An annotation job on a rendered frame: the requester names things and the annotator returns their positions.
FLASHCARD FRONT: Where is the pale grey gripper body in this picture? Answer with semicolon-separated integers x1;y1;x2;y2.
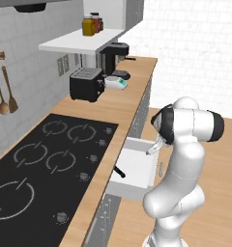
145;136;164;156

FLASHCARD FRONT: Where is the white open drawer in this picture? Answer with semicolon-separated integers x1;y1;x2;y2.
105;136;160;203

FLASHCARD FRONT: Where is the grey oven front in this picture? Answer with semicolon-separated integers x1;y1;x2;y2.
81;192;123;247

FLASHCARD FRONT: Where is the black toaster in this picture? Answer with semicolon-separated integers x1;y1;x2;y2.
69;67;106;103

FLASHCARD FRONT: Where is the black coffee machine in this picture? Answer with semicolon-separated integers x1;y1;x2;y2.
100;41;137;81

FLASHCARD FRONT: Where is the black hob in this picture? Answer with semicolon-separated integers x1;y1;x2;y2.
0;113;120;247

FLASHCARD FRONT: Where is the red jar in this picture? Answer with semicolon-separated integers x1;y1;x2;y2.
90;12;104;34

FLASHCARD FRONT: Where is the yellow jar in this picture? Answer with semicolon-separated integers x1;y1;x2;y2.
81;14;97;38

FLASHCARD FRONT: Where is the wooden spatula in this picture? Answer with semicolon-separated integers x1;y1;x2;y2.
1;65;19;115

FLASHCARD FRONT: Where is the wooden spoon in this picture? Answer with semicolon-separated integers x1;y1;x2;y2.
0;70;10;116

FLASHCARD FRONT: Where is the grey range hood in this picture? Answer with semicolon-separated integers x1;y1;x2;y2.
14;0;48;14

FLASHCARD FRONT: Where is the grey wall socket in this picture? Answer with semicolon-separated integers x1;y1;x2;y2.
57;53;71;78

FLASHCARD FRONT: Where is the white wall shelf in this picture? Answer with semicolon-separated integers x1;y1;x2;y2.
38;28;128;56

